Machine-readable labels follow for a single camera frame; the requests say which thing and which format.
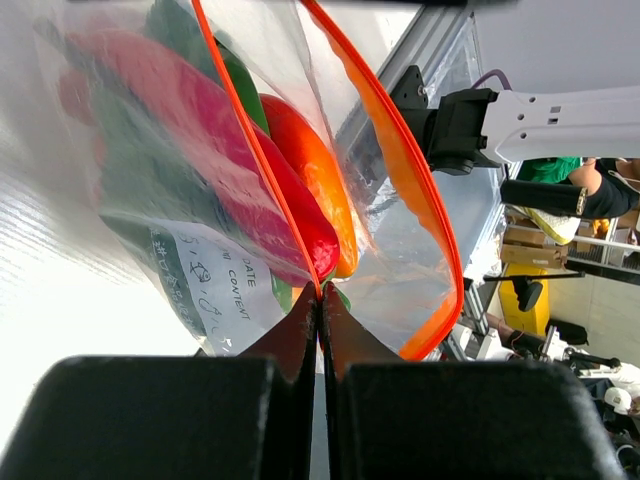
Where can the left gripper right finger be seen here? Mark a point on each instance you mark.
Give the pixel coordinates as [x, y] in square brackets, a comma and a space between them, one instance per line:
[393, 419]

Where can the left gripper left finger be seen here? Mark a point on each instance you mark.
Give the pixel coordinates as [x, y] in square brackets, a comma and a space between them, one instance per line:
[243, 417]

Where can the clear zip bag orange zipper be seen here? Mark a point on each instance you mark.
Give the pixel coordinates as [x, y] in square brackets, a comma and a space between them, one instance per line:
[408, 287]

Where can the green cucumber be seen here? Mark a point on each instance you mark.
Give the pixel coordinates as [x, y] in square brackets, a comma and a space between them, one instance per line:
[145, 177]

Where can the red orange mango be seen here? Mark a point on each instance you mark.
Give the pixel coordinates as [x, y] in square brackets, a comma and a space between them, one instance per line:
[316, 166]

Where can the red chili pepper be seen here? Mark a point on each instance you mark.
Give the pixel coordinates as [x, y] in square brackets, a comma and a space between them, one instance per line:
[198, 115]

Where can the green chili pepper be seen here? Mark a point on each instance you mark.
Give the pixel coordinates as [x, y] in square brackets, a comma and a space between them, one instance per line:
[171, 25]

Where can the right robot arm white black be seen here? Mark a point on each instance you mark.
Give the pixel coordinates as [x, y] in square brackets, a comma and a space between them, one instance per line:
[488, 129]

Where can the yellow bin background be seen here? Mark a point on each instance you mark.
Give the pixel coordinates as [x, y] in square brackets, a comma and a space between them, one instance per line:
[525, 306]

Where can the cardboard boxes on shelf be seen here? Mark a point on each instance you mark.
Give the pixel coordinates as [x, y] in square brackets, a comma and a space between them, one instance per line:
[538, 238]

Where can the person in green shirt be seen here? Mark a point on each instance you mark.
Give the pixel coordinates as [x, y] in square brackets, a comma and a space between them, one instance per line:
[588, 188]

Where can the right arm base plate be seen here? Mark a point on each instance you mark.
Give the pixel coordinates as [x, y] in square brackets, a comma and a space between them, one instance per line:
[410, 98]

